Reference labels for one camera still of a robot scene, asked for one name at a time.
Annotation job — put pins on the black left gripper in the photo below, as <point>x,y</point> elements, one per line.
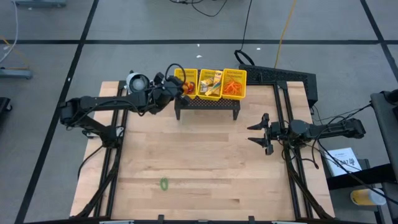
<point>171,90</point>

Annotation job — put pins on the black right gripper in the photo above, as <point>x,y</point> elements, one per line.
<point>273,132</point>

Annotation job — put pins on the white yellow snack packet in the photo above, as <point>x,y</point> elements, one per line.
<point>206,83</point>

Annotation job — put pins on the yellow crayon pack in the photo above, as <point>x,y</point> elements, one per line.
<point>214,91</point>

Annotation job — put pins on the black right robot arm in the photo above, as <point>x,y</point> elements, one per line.
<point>326,129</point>

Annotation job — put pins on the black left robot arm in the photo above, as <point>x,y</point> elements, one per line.
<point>109,101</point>

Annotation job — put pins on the yellow plastic basket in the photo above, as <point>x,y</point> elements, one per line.
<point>182,74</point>
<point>205,74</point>
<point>234,74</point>

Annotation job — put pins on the black perforated metal panel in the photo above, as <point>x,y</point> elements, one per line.
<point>280,74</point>

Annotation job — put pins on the white printed paper sheet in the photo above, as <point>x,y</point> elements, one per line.
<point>342,161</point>

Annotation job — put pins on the yellow white cylinder container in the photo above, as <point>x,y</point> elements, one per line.
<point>363,197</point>

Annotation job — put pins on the black side table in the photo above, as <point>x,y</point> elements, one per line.
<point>388,130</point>

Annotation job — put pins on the grey metal floor base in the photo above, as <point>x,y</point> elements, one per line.
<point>15,74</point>
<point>40,3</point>

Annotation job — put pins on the black floor object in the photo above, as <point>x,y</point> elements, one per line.
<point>4,104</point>

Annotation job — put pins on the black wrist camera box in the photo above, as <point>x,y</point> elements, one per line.
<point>160,77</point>

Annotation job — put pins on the black aluminium table frame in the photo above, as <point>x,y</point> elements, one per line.
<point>277,90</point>

